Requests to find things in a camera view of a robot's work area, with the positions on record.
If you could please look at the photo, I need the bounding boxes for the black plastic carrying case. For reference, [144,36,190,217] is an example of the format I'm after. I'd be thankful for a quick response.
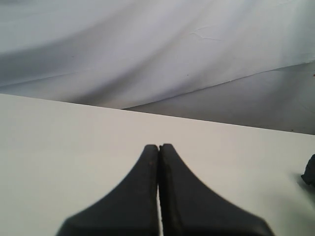
[301,154,315,187]

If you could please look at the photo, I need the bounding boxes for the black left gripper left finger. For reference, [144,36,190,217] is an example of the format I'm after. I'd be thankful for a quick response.
[58,145,159,236]

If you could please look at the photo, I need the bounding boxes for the grey backdrop cloth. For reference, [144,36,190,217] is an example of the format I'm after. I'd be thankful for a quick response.
[0,0,315,134]

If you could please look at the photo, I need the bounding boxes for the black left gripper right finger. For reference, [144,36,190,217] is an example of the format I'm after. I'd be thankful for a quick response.
[159,144,274,236]

